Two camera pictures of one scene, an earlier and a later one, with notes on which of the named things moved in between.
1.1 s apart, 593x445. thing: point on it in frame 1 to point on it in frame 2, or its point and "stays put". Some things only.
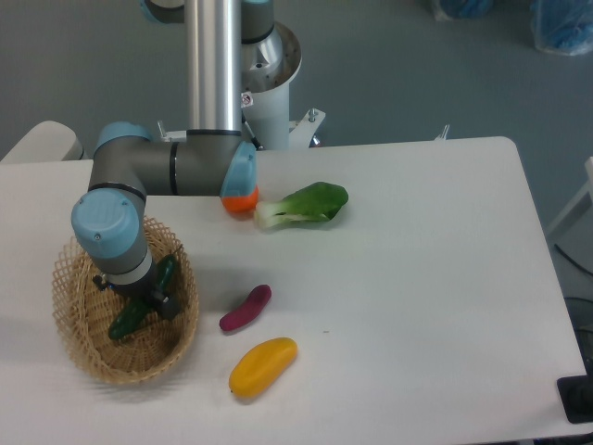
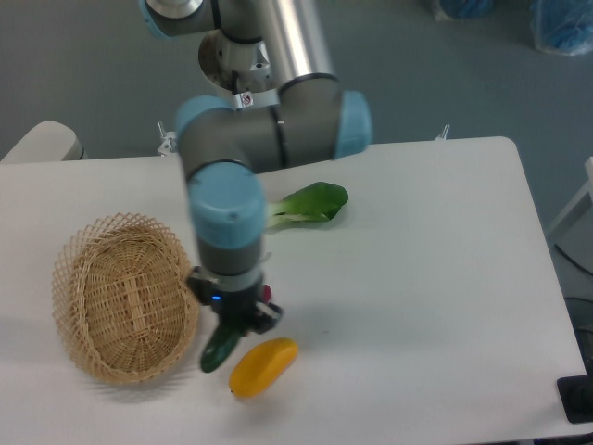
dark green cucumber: x=130 y=316 to x=220 y=342
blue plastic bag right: x=562 y=26 stays put
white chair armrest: x=48 y=141 stays put
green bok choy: x=316 y=201 stays put
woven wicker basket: x=152 y=346 stays put
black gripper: x=145 y=292 to x=240 y=309
